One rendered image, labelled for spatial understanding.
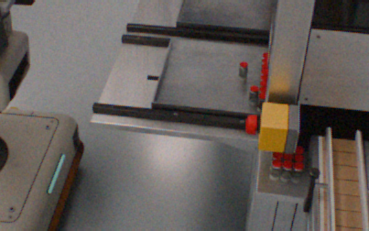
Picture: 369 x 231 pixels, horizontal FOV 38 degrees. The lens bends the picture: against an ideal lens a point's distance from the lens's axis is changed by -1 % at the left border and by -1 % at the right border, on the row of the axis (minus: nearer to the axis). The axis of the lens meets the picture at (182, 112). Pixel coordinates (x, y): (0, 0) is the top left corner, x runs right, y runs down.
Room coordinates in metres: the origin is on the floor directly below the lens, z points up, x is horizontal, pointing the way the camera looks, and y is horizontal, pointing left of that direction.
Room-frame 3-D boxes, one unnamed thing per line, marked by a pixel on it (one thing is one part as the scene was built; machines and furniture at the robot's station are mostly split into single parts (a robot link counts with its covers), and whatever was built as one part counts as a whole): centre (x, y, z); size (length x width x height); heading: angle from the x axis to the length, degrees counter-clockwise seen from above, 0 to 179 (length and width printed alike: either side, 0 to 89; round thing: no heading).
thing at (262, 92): (1.03, -0.20, 0.91); 0.18 x 0.02 x 0.05; 170
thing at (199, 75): (1.05, -0.12, 0.90); 0.34 x 0.26 x 0.04; 80
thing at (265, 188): (0.76, -0.23, 0.87); 0.14 x 0.13 x 0.02; 80
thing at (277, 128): (0.78, -0.19, 1.00); 0.08 x 0.07 x 0.07; 80
